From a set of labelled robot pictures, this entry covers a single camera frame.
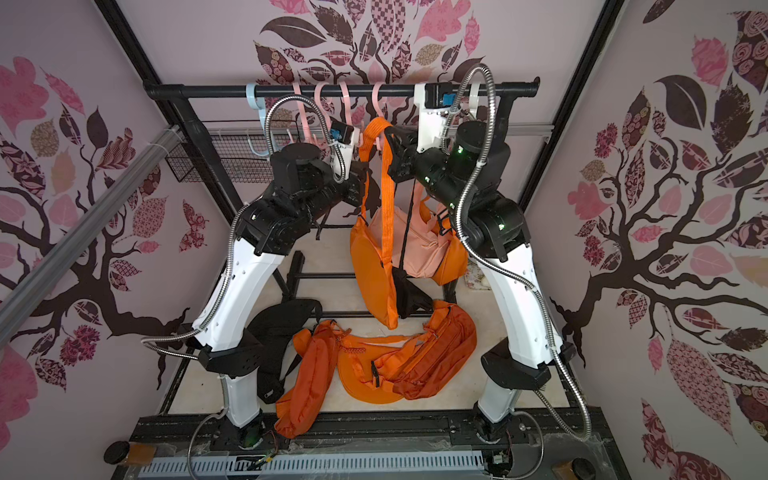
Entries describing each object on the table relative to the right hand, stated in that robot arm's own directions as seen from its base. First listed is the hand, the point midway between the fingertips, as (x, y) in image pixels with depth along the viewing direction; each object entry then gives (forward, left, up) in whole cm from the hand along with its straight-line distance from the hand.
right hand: (389, 124), depth 49 cm
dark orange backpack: (-18, +21, -53) cm, 59 cm away
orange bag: (-19, +8, -61) cm, 64 cm away
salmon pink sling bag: (+11, -8, -39) cm, 41 cm away
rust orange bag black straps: (-14, -16, -57) cm, 61 cm away
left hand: (+5, +6, -12) cm, 15 cm away
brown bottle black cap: (-39, +59, -52) cm, 88 cm away
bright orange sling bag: (-3, -16, -34) cm, 38 cm away
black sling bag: (-6, -5, -47) cm, 48 cm away
